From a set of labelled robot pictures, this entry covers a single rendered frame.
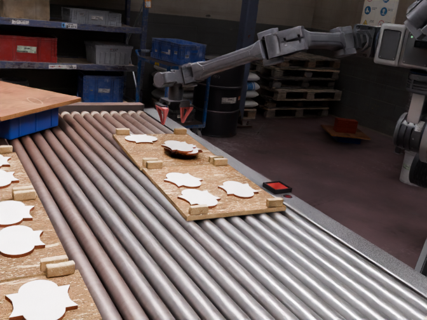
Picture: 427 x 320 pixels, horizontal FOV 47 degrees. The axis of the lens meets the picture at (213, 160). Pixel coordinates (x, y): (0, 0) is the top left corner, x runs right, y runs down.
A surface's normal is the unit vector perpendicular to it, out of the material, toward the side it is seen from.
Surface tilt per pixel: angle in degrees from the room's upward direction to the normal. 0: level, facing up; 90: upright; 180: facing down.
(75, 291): 0
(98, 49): 96
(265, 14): 90
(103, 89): 90
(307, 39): 66
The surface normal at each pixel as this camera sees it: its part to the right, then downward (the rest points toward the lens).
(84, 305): 0.11, -0.94
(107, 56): 0.57, 0.42
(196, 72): -0.63, 0.17
